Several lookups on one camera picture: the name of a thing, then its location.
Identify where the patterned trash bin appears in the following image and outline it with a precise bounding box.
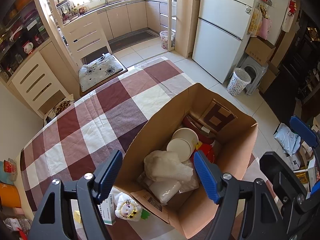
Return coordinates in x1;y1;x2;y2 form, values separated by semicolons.
227;68;252;96

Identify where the orange container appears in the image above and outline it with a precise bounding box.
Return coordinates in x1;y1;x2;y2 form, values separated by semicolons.
0;183;21;208

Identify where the grey plastic stool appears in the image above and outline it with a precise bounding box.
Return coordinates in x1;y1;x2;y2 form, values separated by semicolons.
240;56;268;95

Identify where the kitchen floor mat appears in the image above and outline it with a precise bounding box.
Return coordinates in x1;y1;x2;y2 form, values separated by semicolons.
108;28;159;53

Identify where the white fluffy towel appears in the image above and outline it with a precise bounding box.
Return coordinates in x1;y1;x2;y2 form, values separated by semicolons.
144;150;193;182

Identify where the small cardboard box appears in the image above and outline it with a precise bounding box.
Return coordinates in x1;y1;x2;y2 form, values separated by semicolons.
245;37;276;66

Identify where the checkered tablecloth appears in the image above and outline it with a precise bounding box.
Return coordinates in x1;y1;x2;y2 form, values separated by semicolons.
20;57;194;214

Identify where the white plastic packet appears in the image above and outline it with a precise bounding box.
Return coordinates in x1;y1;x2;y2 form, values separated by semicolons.
149;179;182;205

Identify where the red plastic box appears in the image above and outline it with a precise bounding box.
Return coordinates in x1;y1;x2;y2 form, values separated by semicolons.
194;141;215;163

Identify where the blue plastic bag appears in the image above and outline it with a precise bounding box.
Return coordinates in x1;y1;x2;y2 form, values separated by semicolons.
273;123;301;155

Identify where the white flower plush toy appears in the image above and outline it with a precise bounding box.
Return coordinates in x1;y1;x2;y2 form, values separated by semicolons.
114;192;150;222

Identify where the display shelf cabinet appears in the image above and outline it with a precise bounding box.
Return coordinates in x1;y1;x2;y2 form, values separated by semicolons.
1;0;49;83

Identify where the white refrigerator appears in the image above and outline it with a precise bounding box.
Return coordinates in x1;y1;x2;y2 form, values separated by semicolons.
192;0;256;83

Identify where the teal white medicine box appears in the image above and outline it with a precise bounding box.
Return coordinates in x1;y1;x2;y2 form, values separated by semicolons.
98;193;116;226

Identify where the white paper cup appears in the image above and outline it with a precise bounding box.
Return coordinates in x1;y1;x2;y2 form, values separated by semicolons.
167;128;199;162

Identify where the small yellow block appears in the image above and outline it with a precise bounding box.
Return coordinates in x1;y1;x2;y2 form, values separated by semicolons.
73;210;82;224

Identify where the brown patterned paper bag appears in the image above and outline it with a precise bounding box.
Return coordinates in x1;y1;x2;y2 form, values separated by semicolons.
199;99;237;134

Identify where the white chair with cushion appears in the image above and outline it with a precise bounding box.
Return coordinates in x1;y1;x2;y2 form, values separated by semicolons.
62;12;127;96

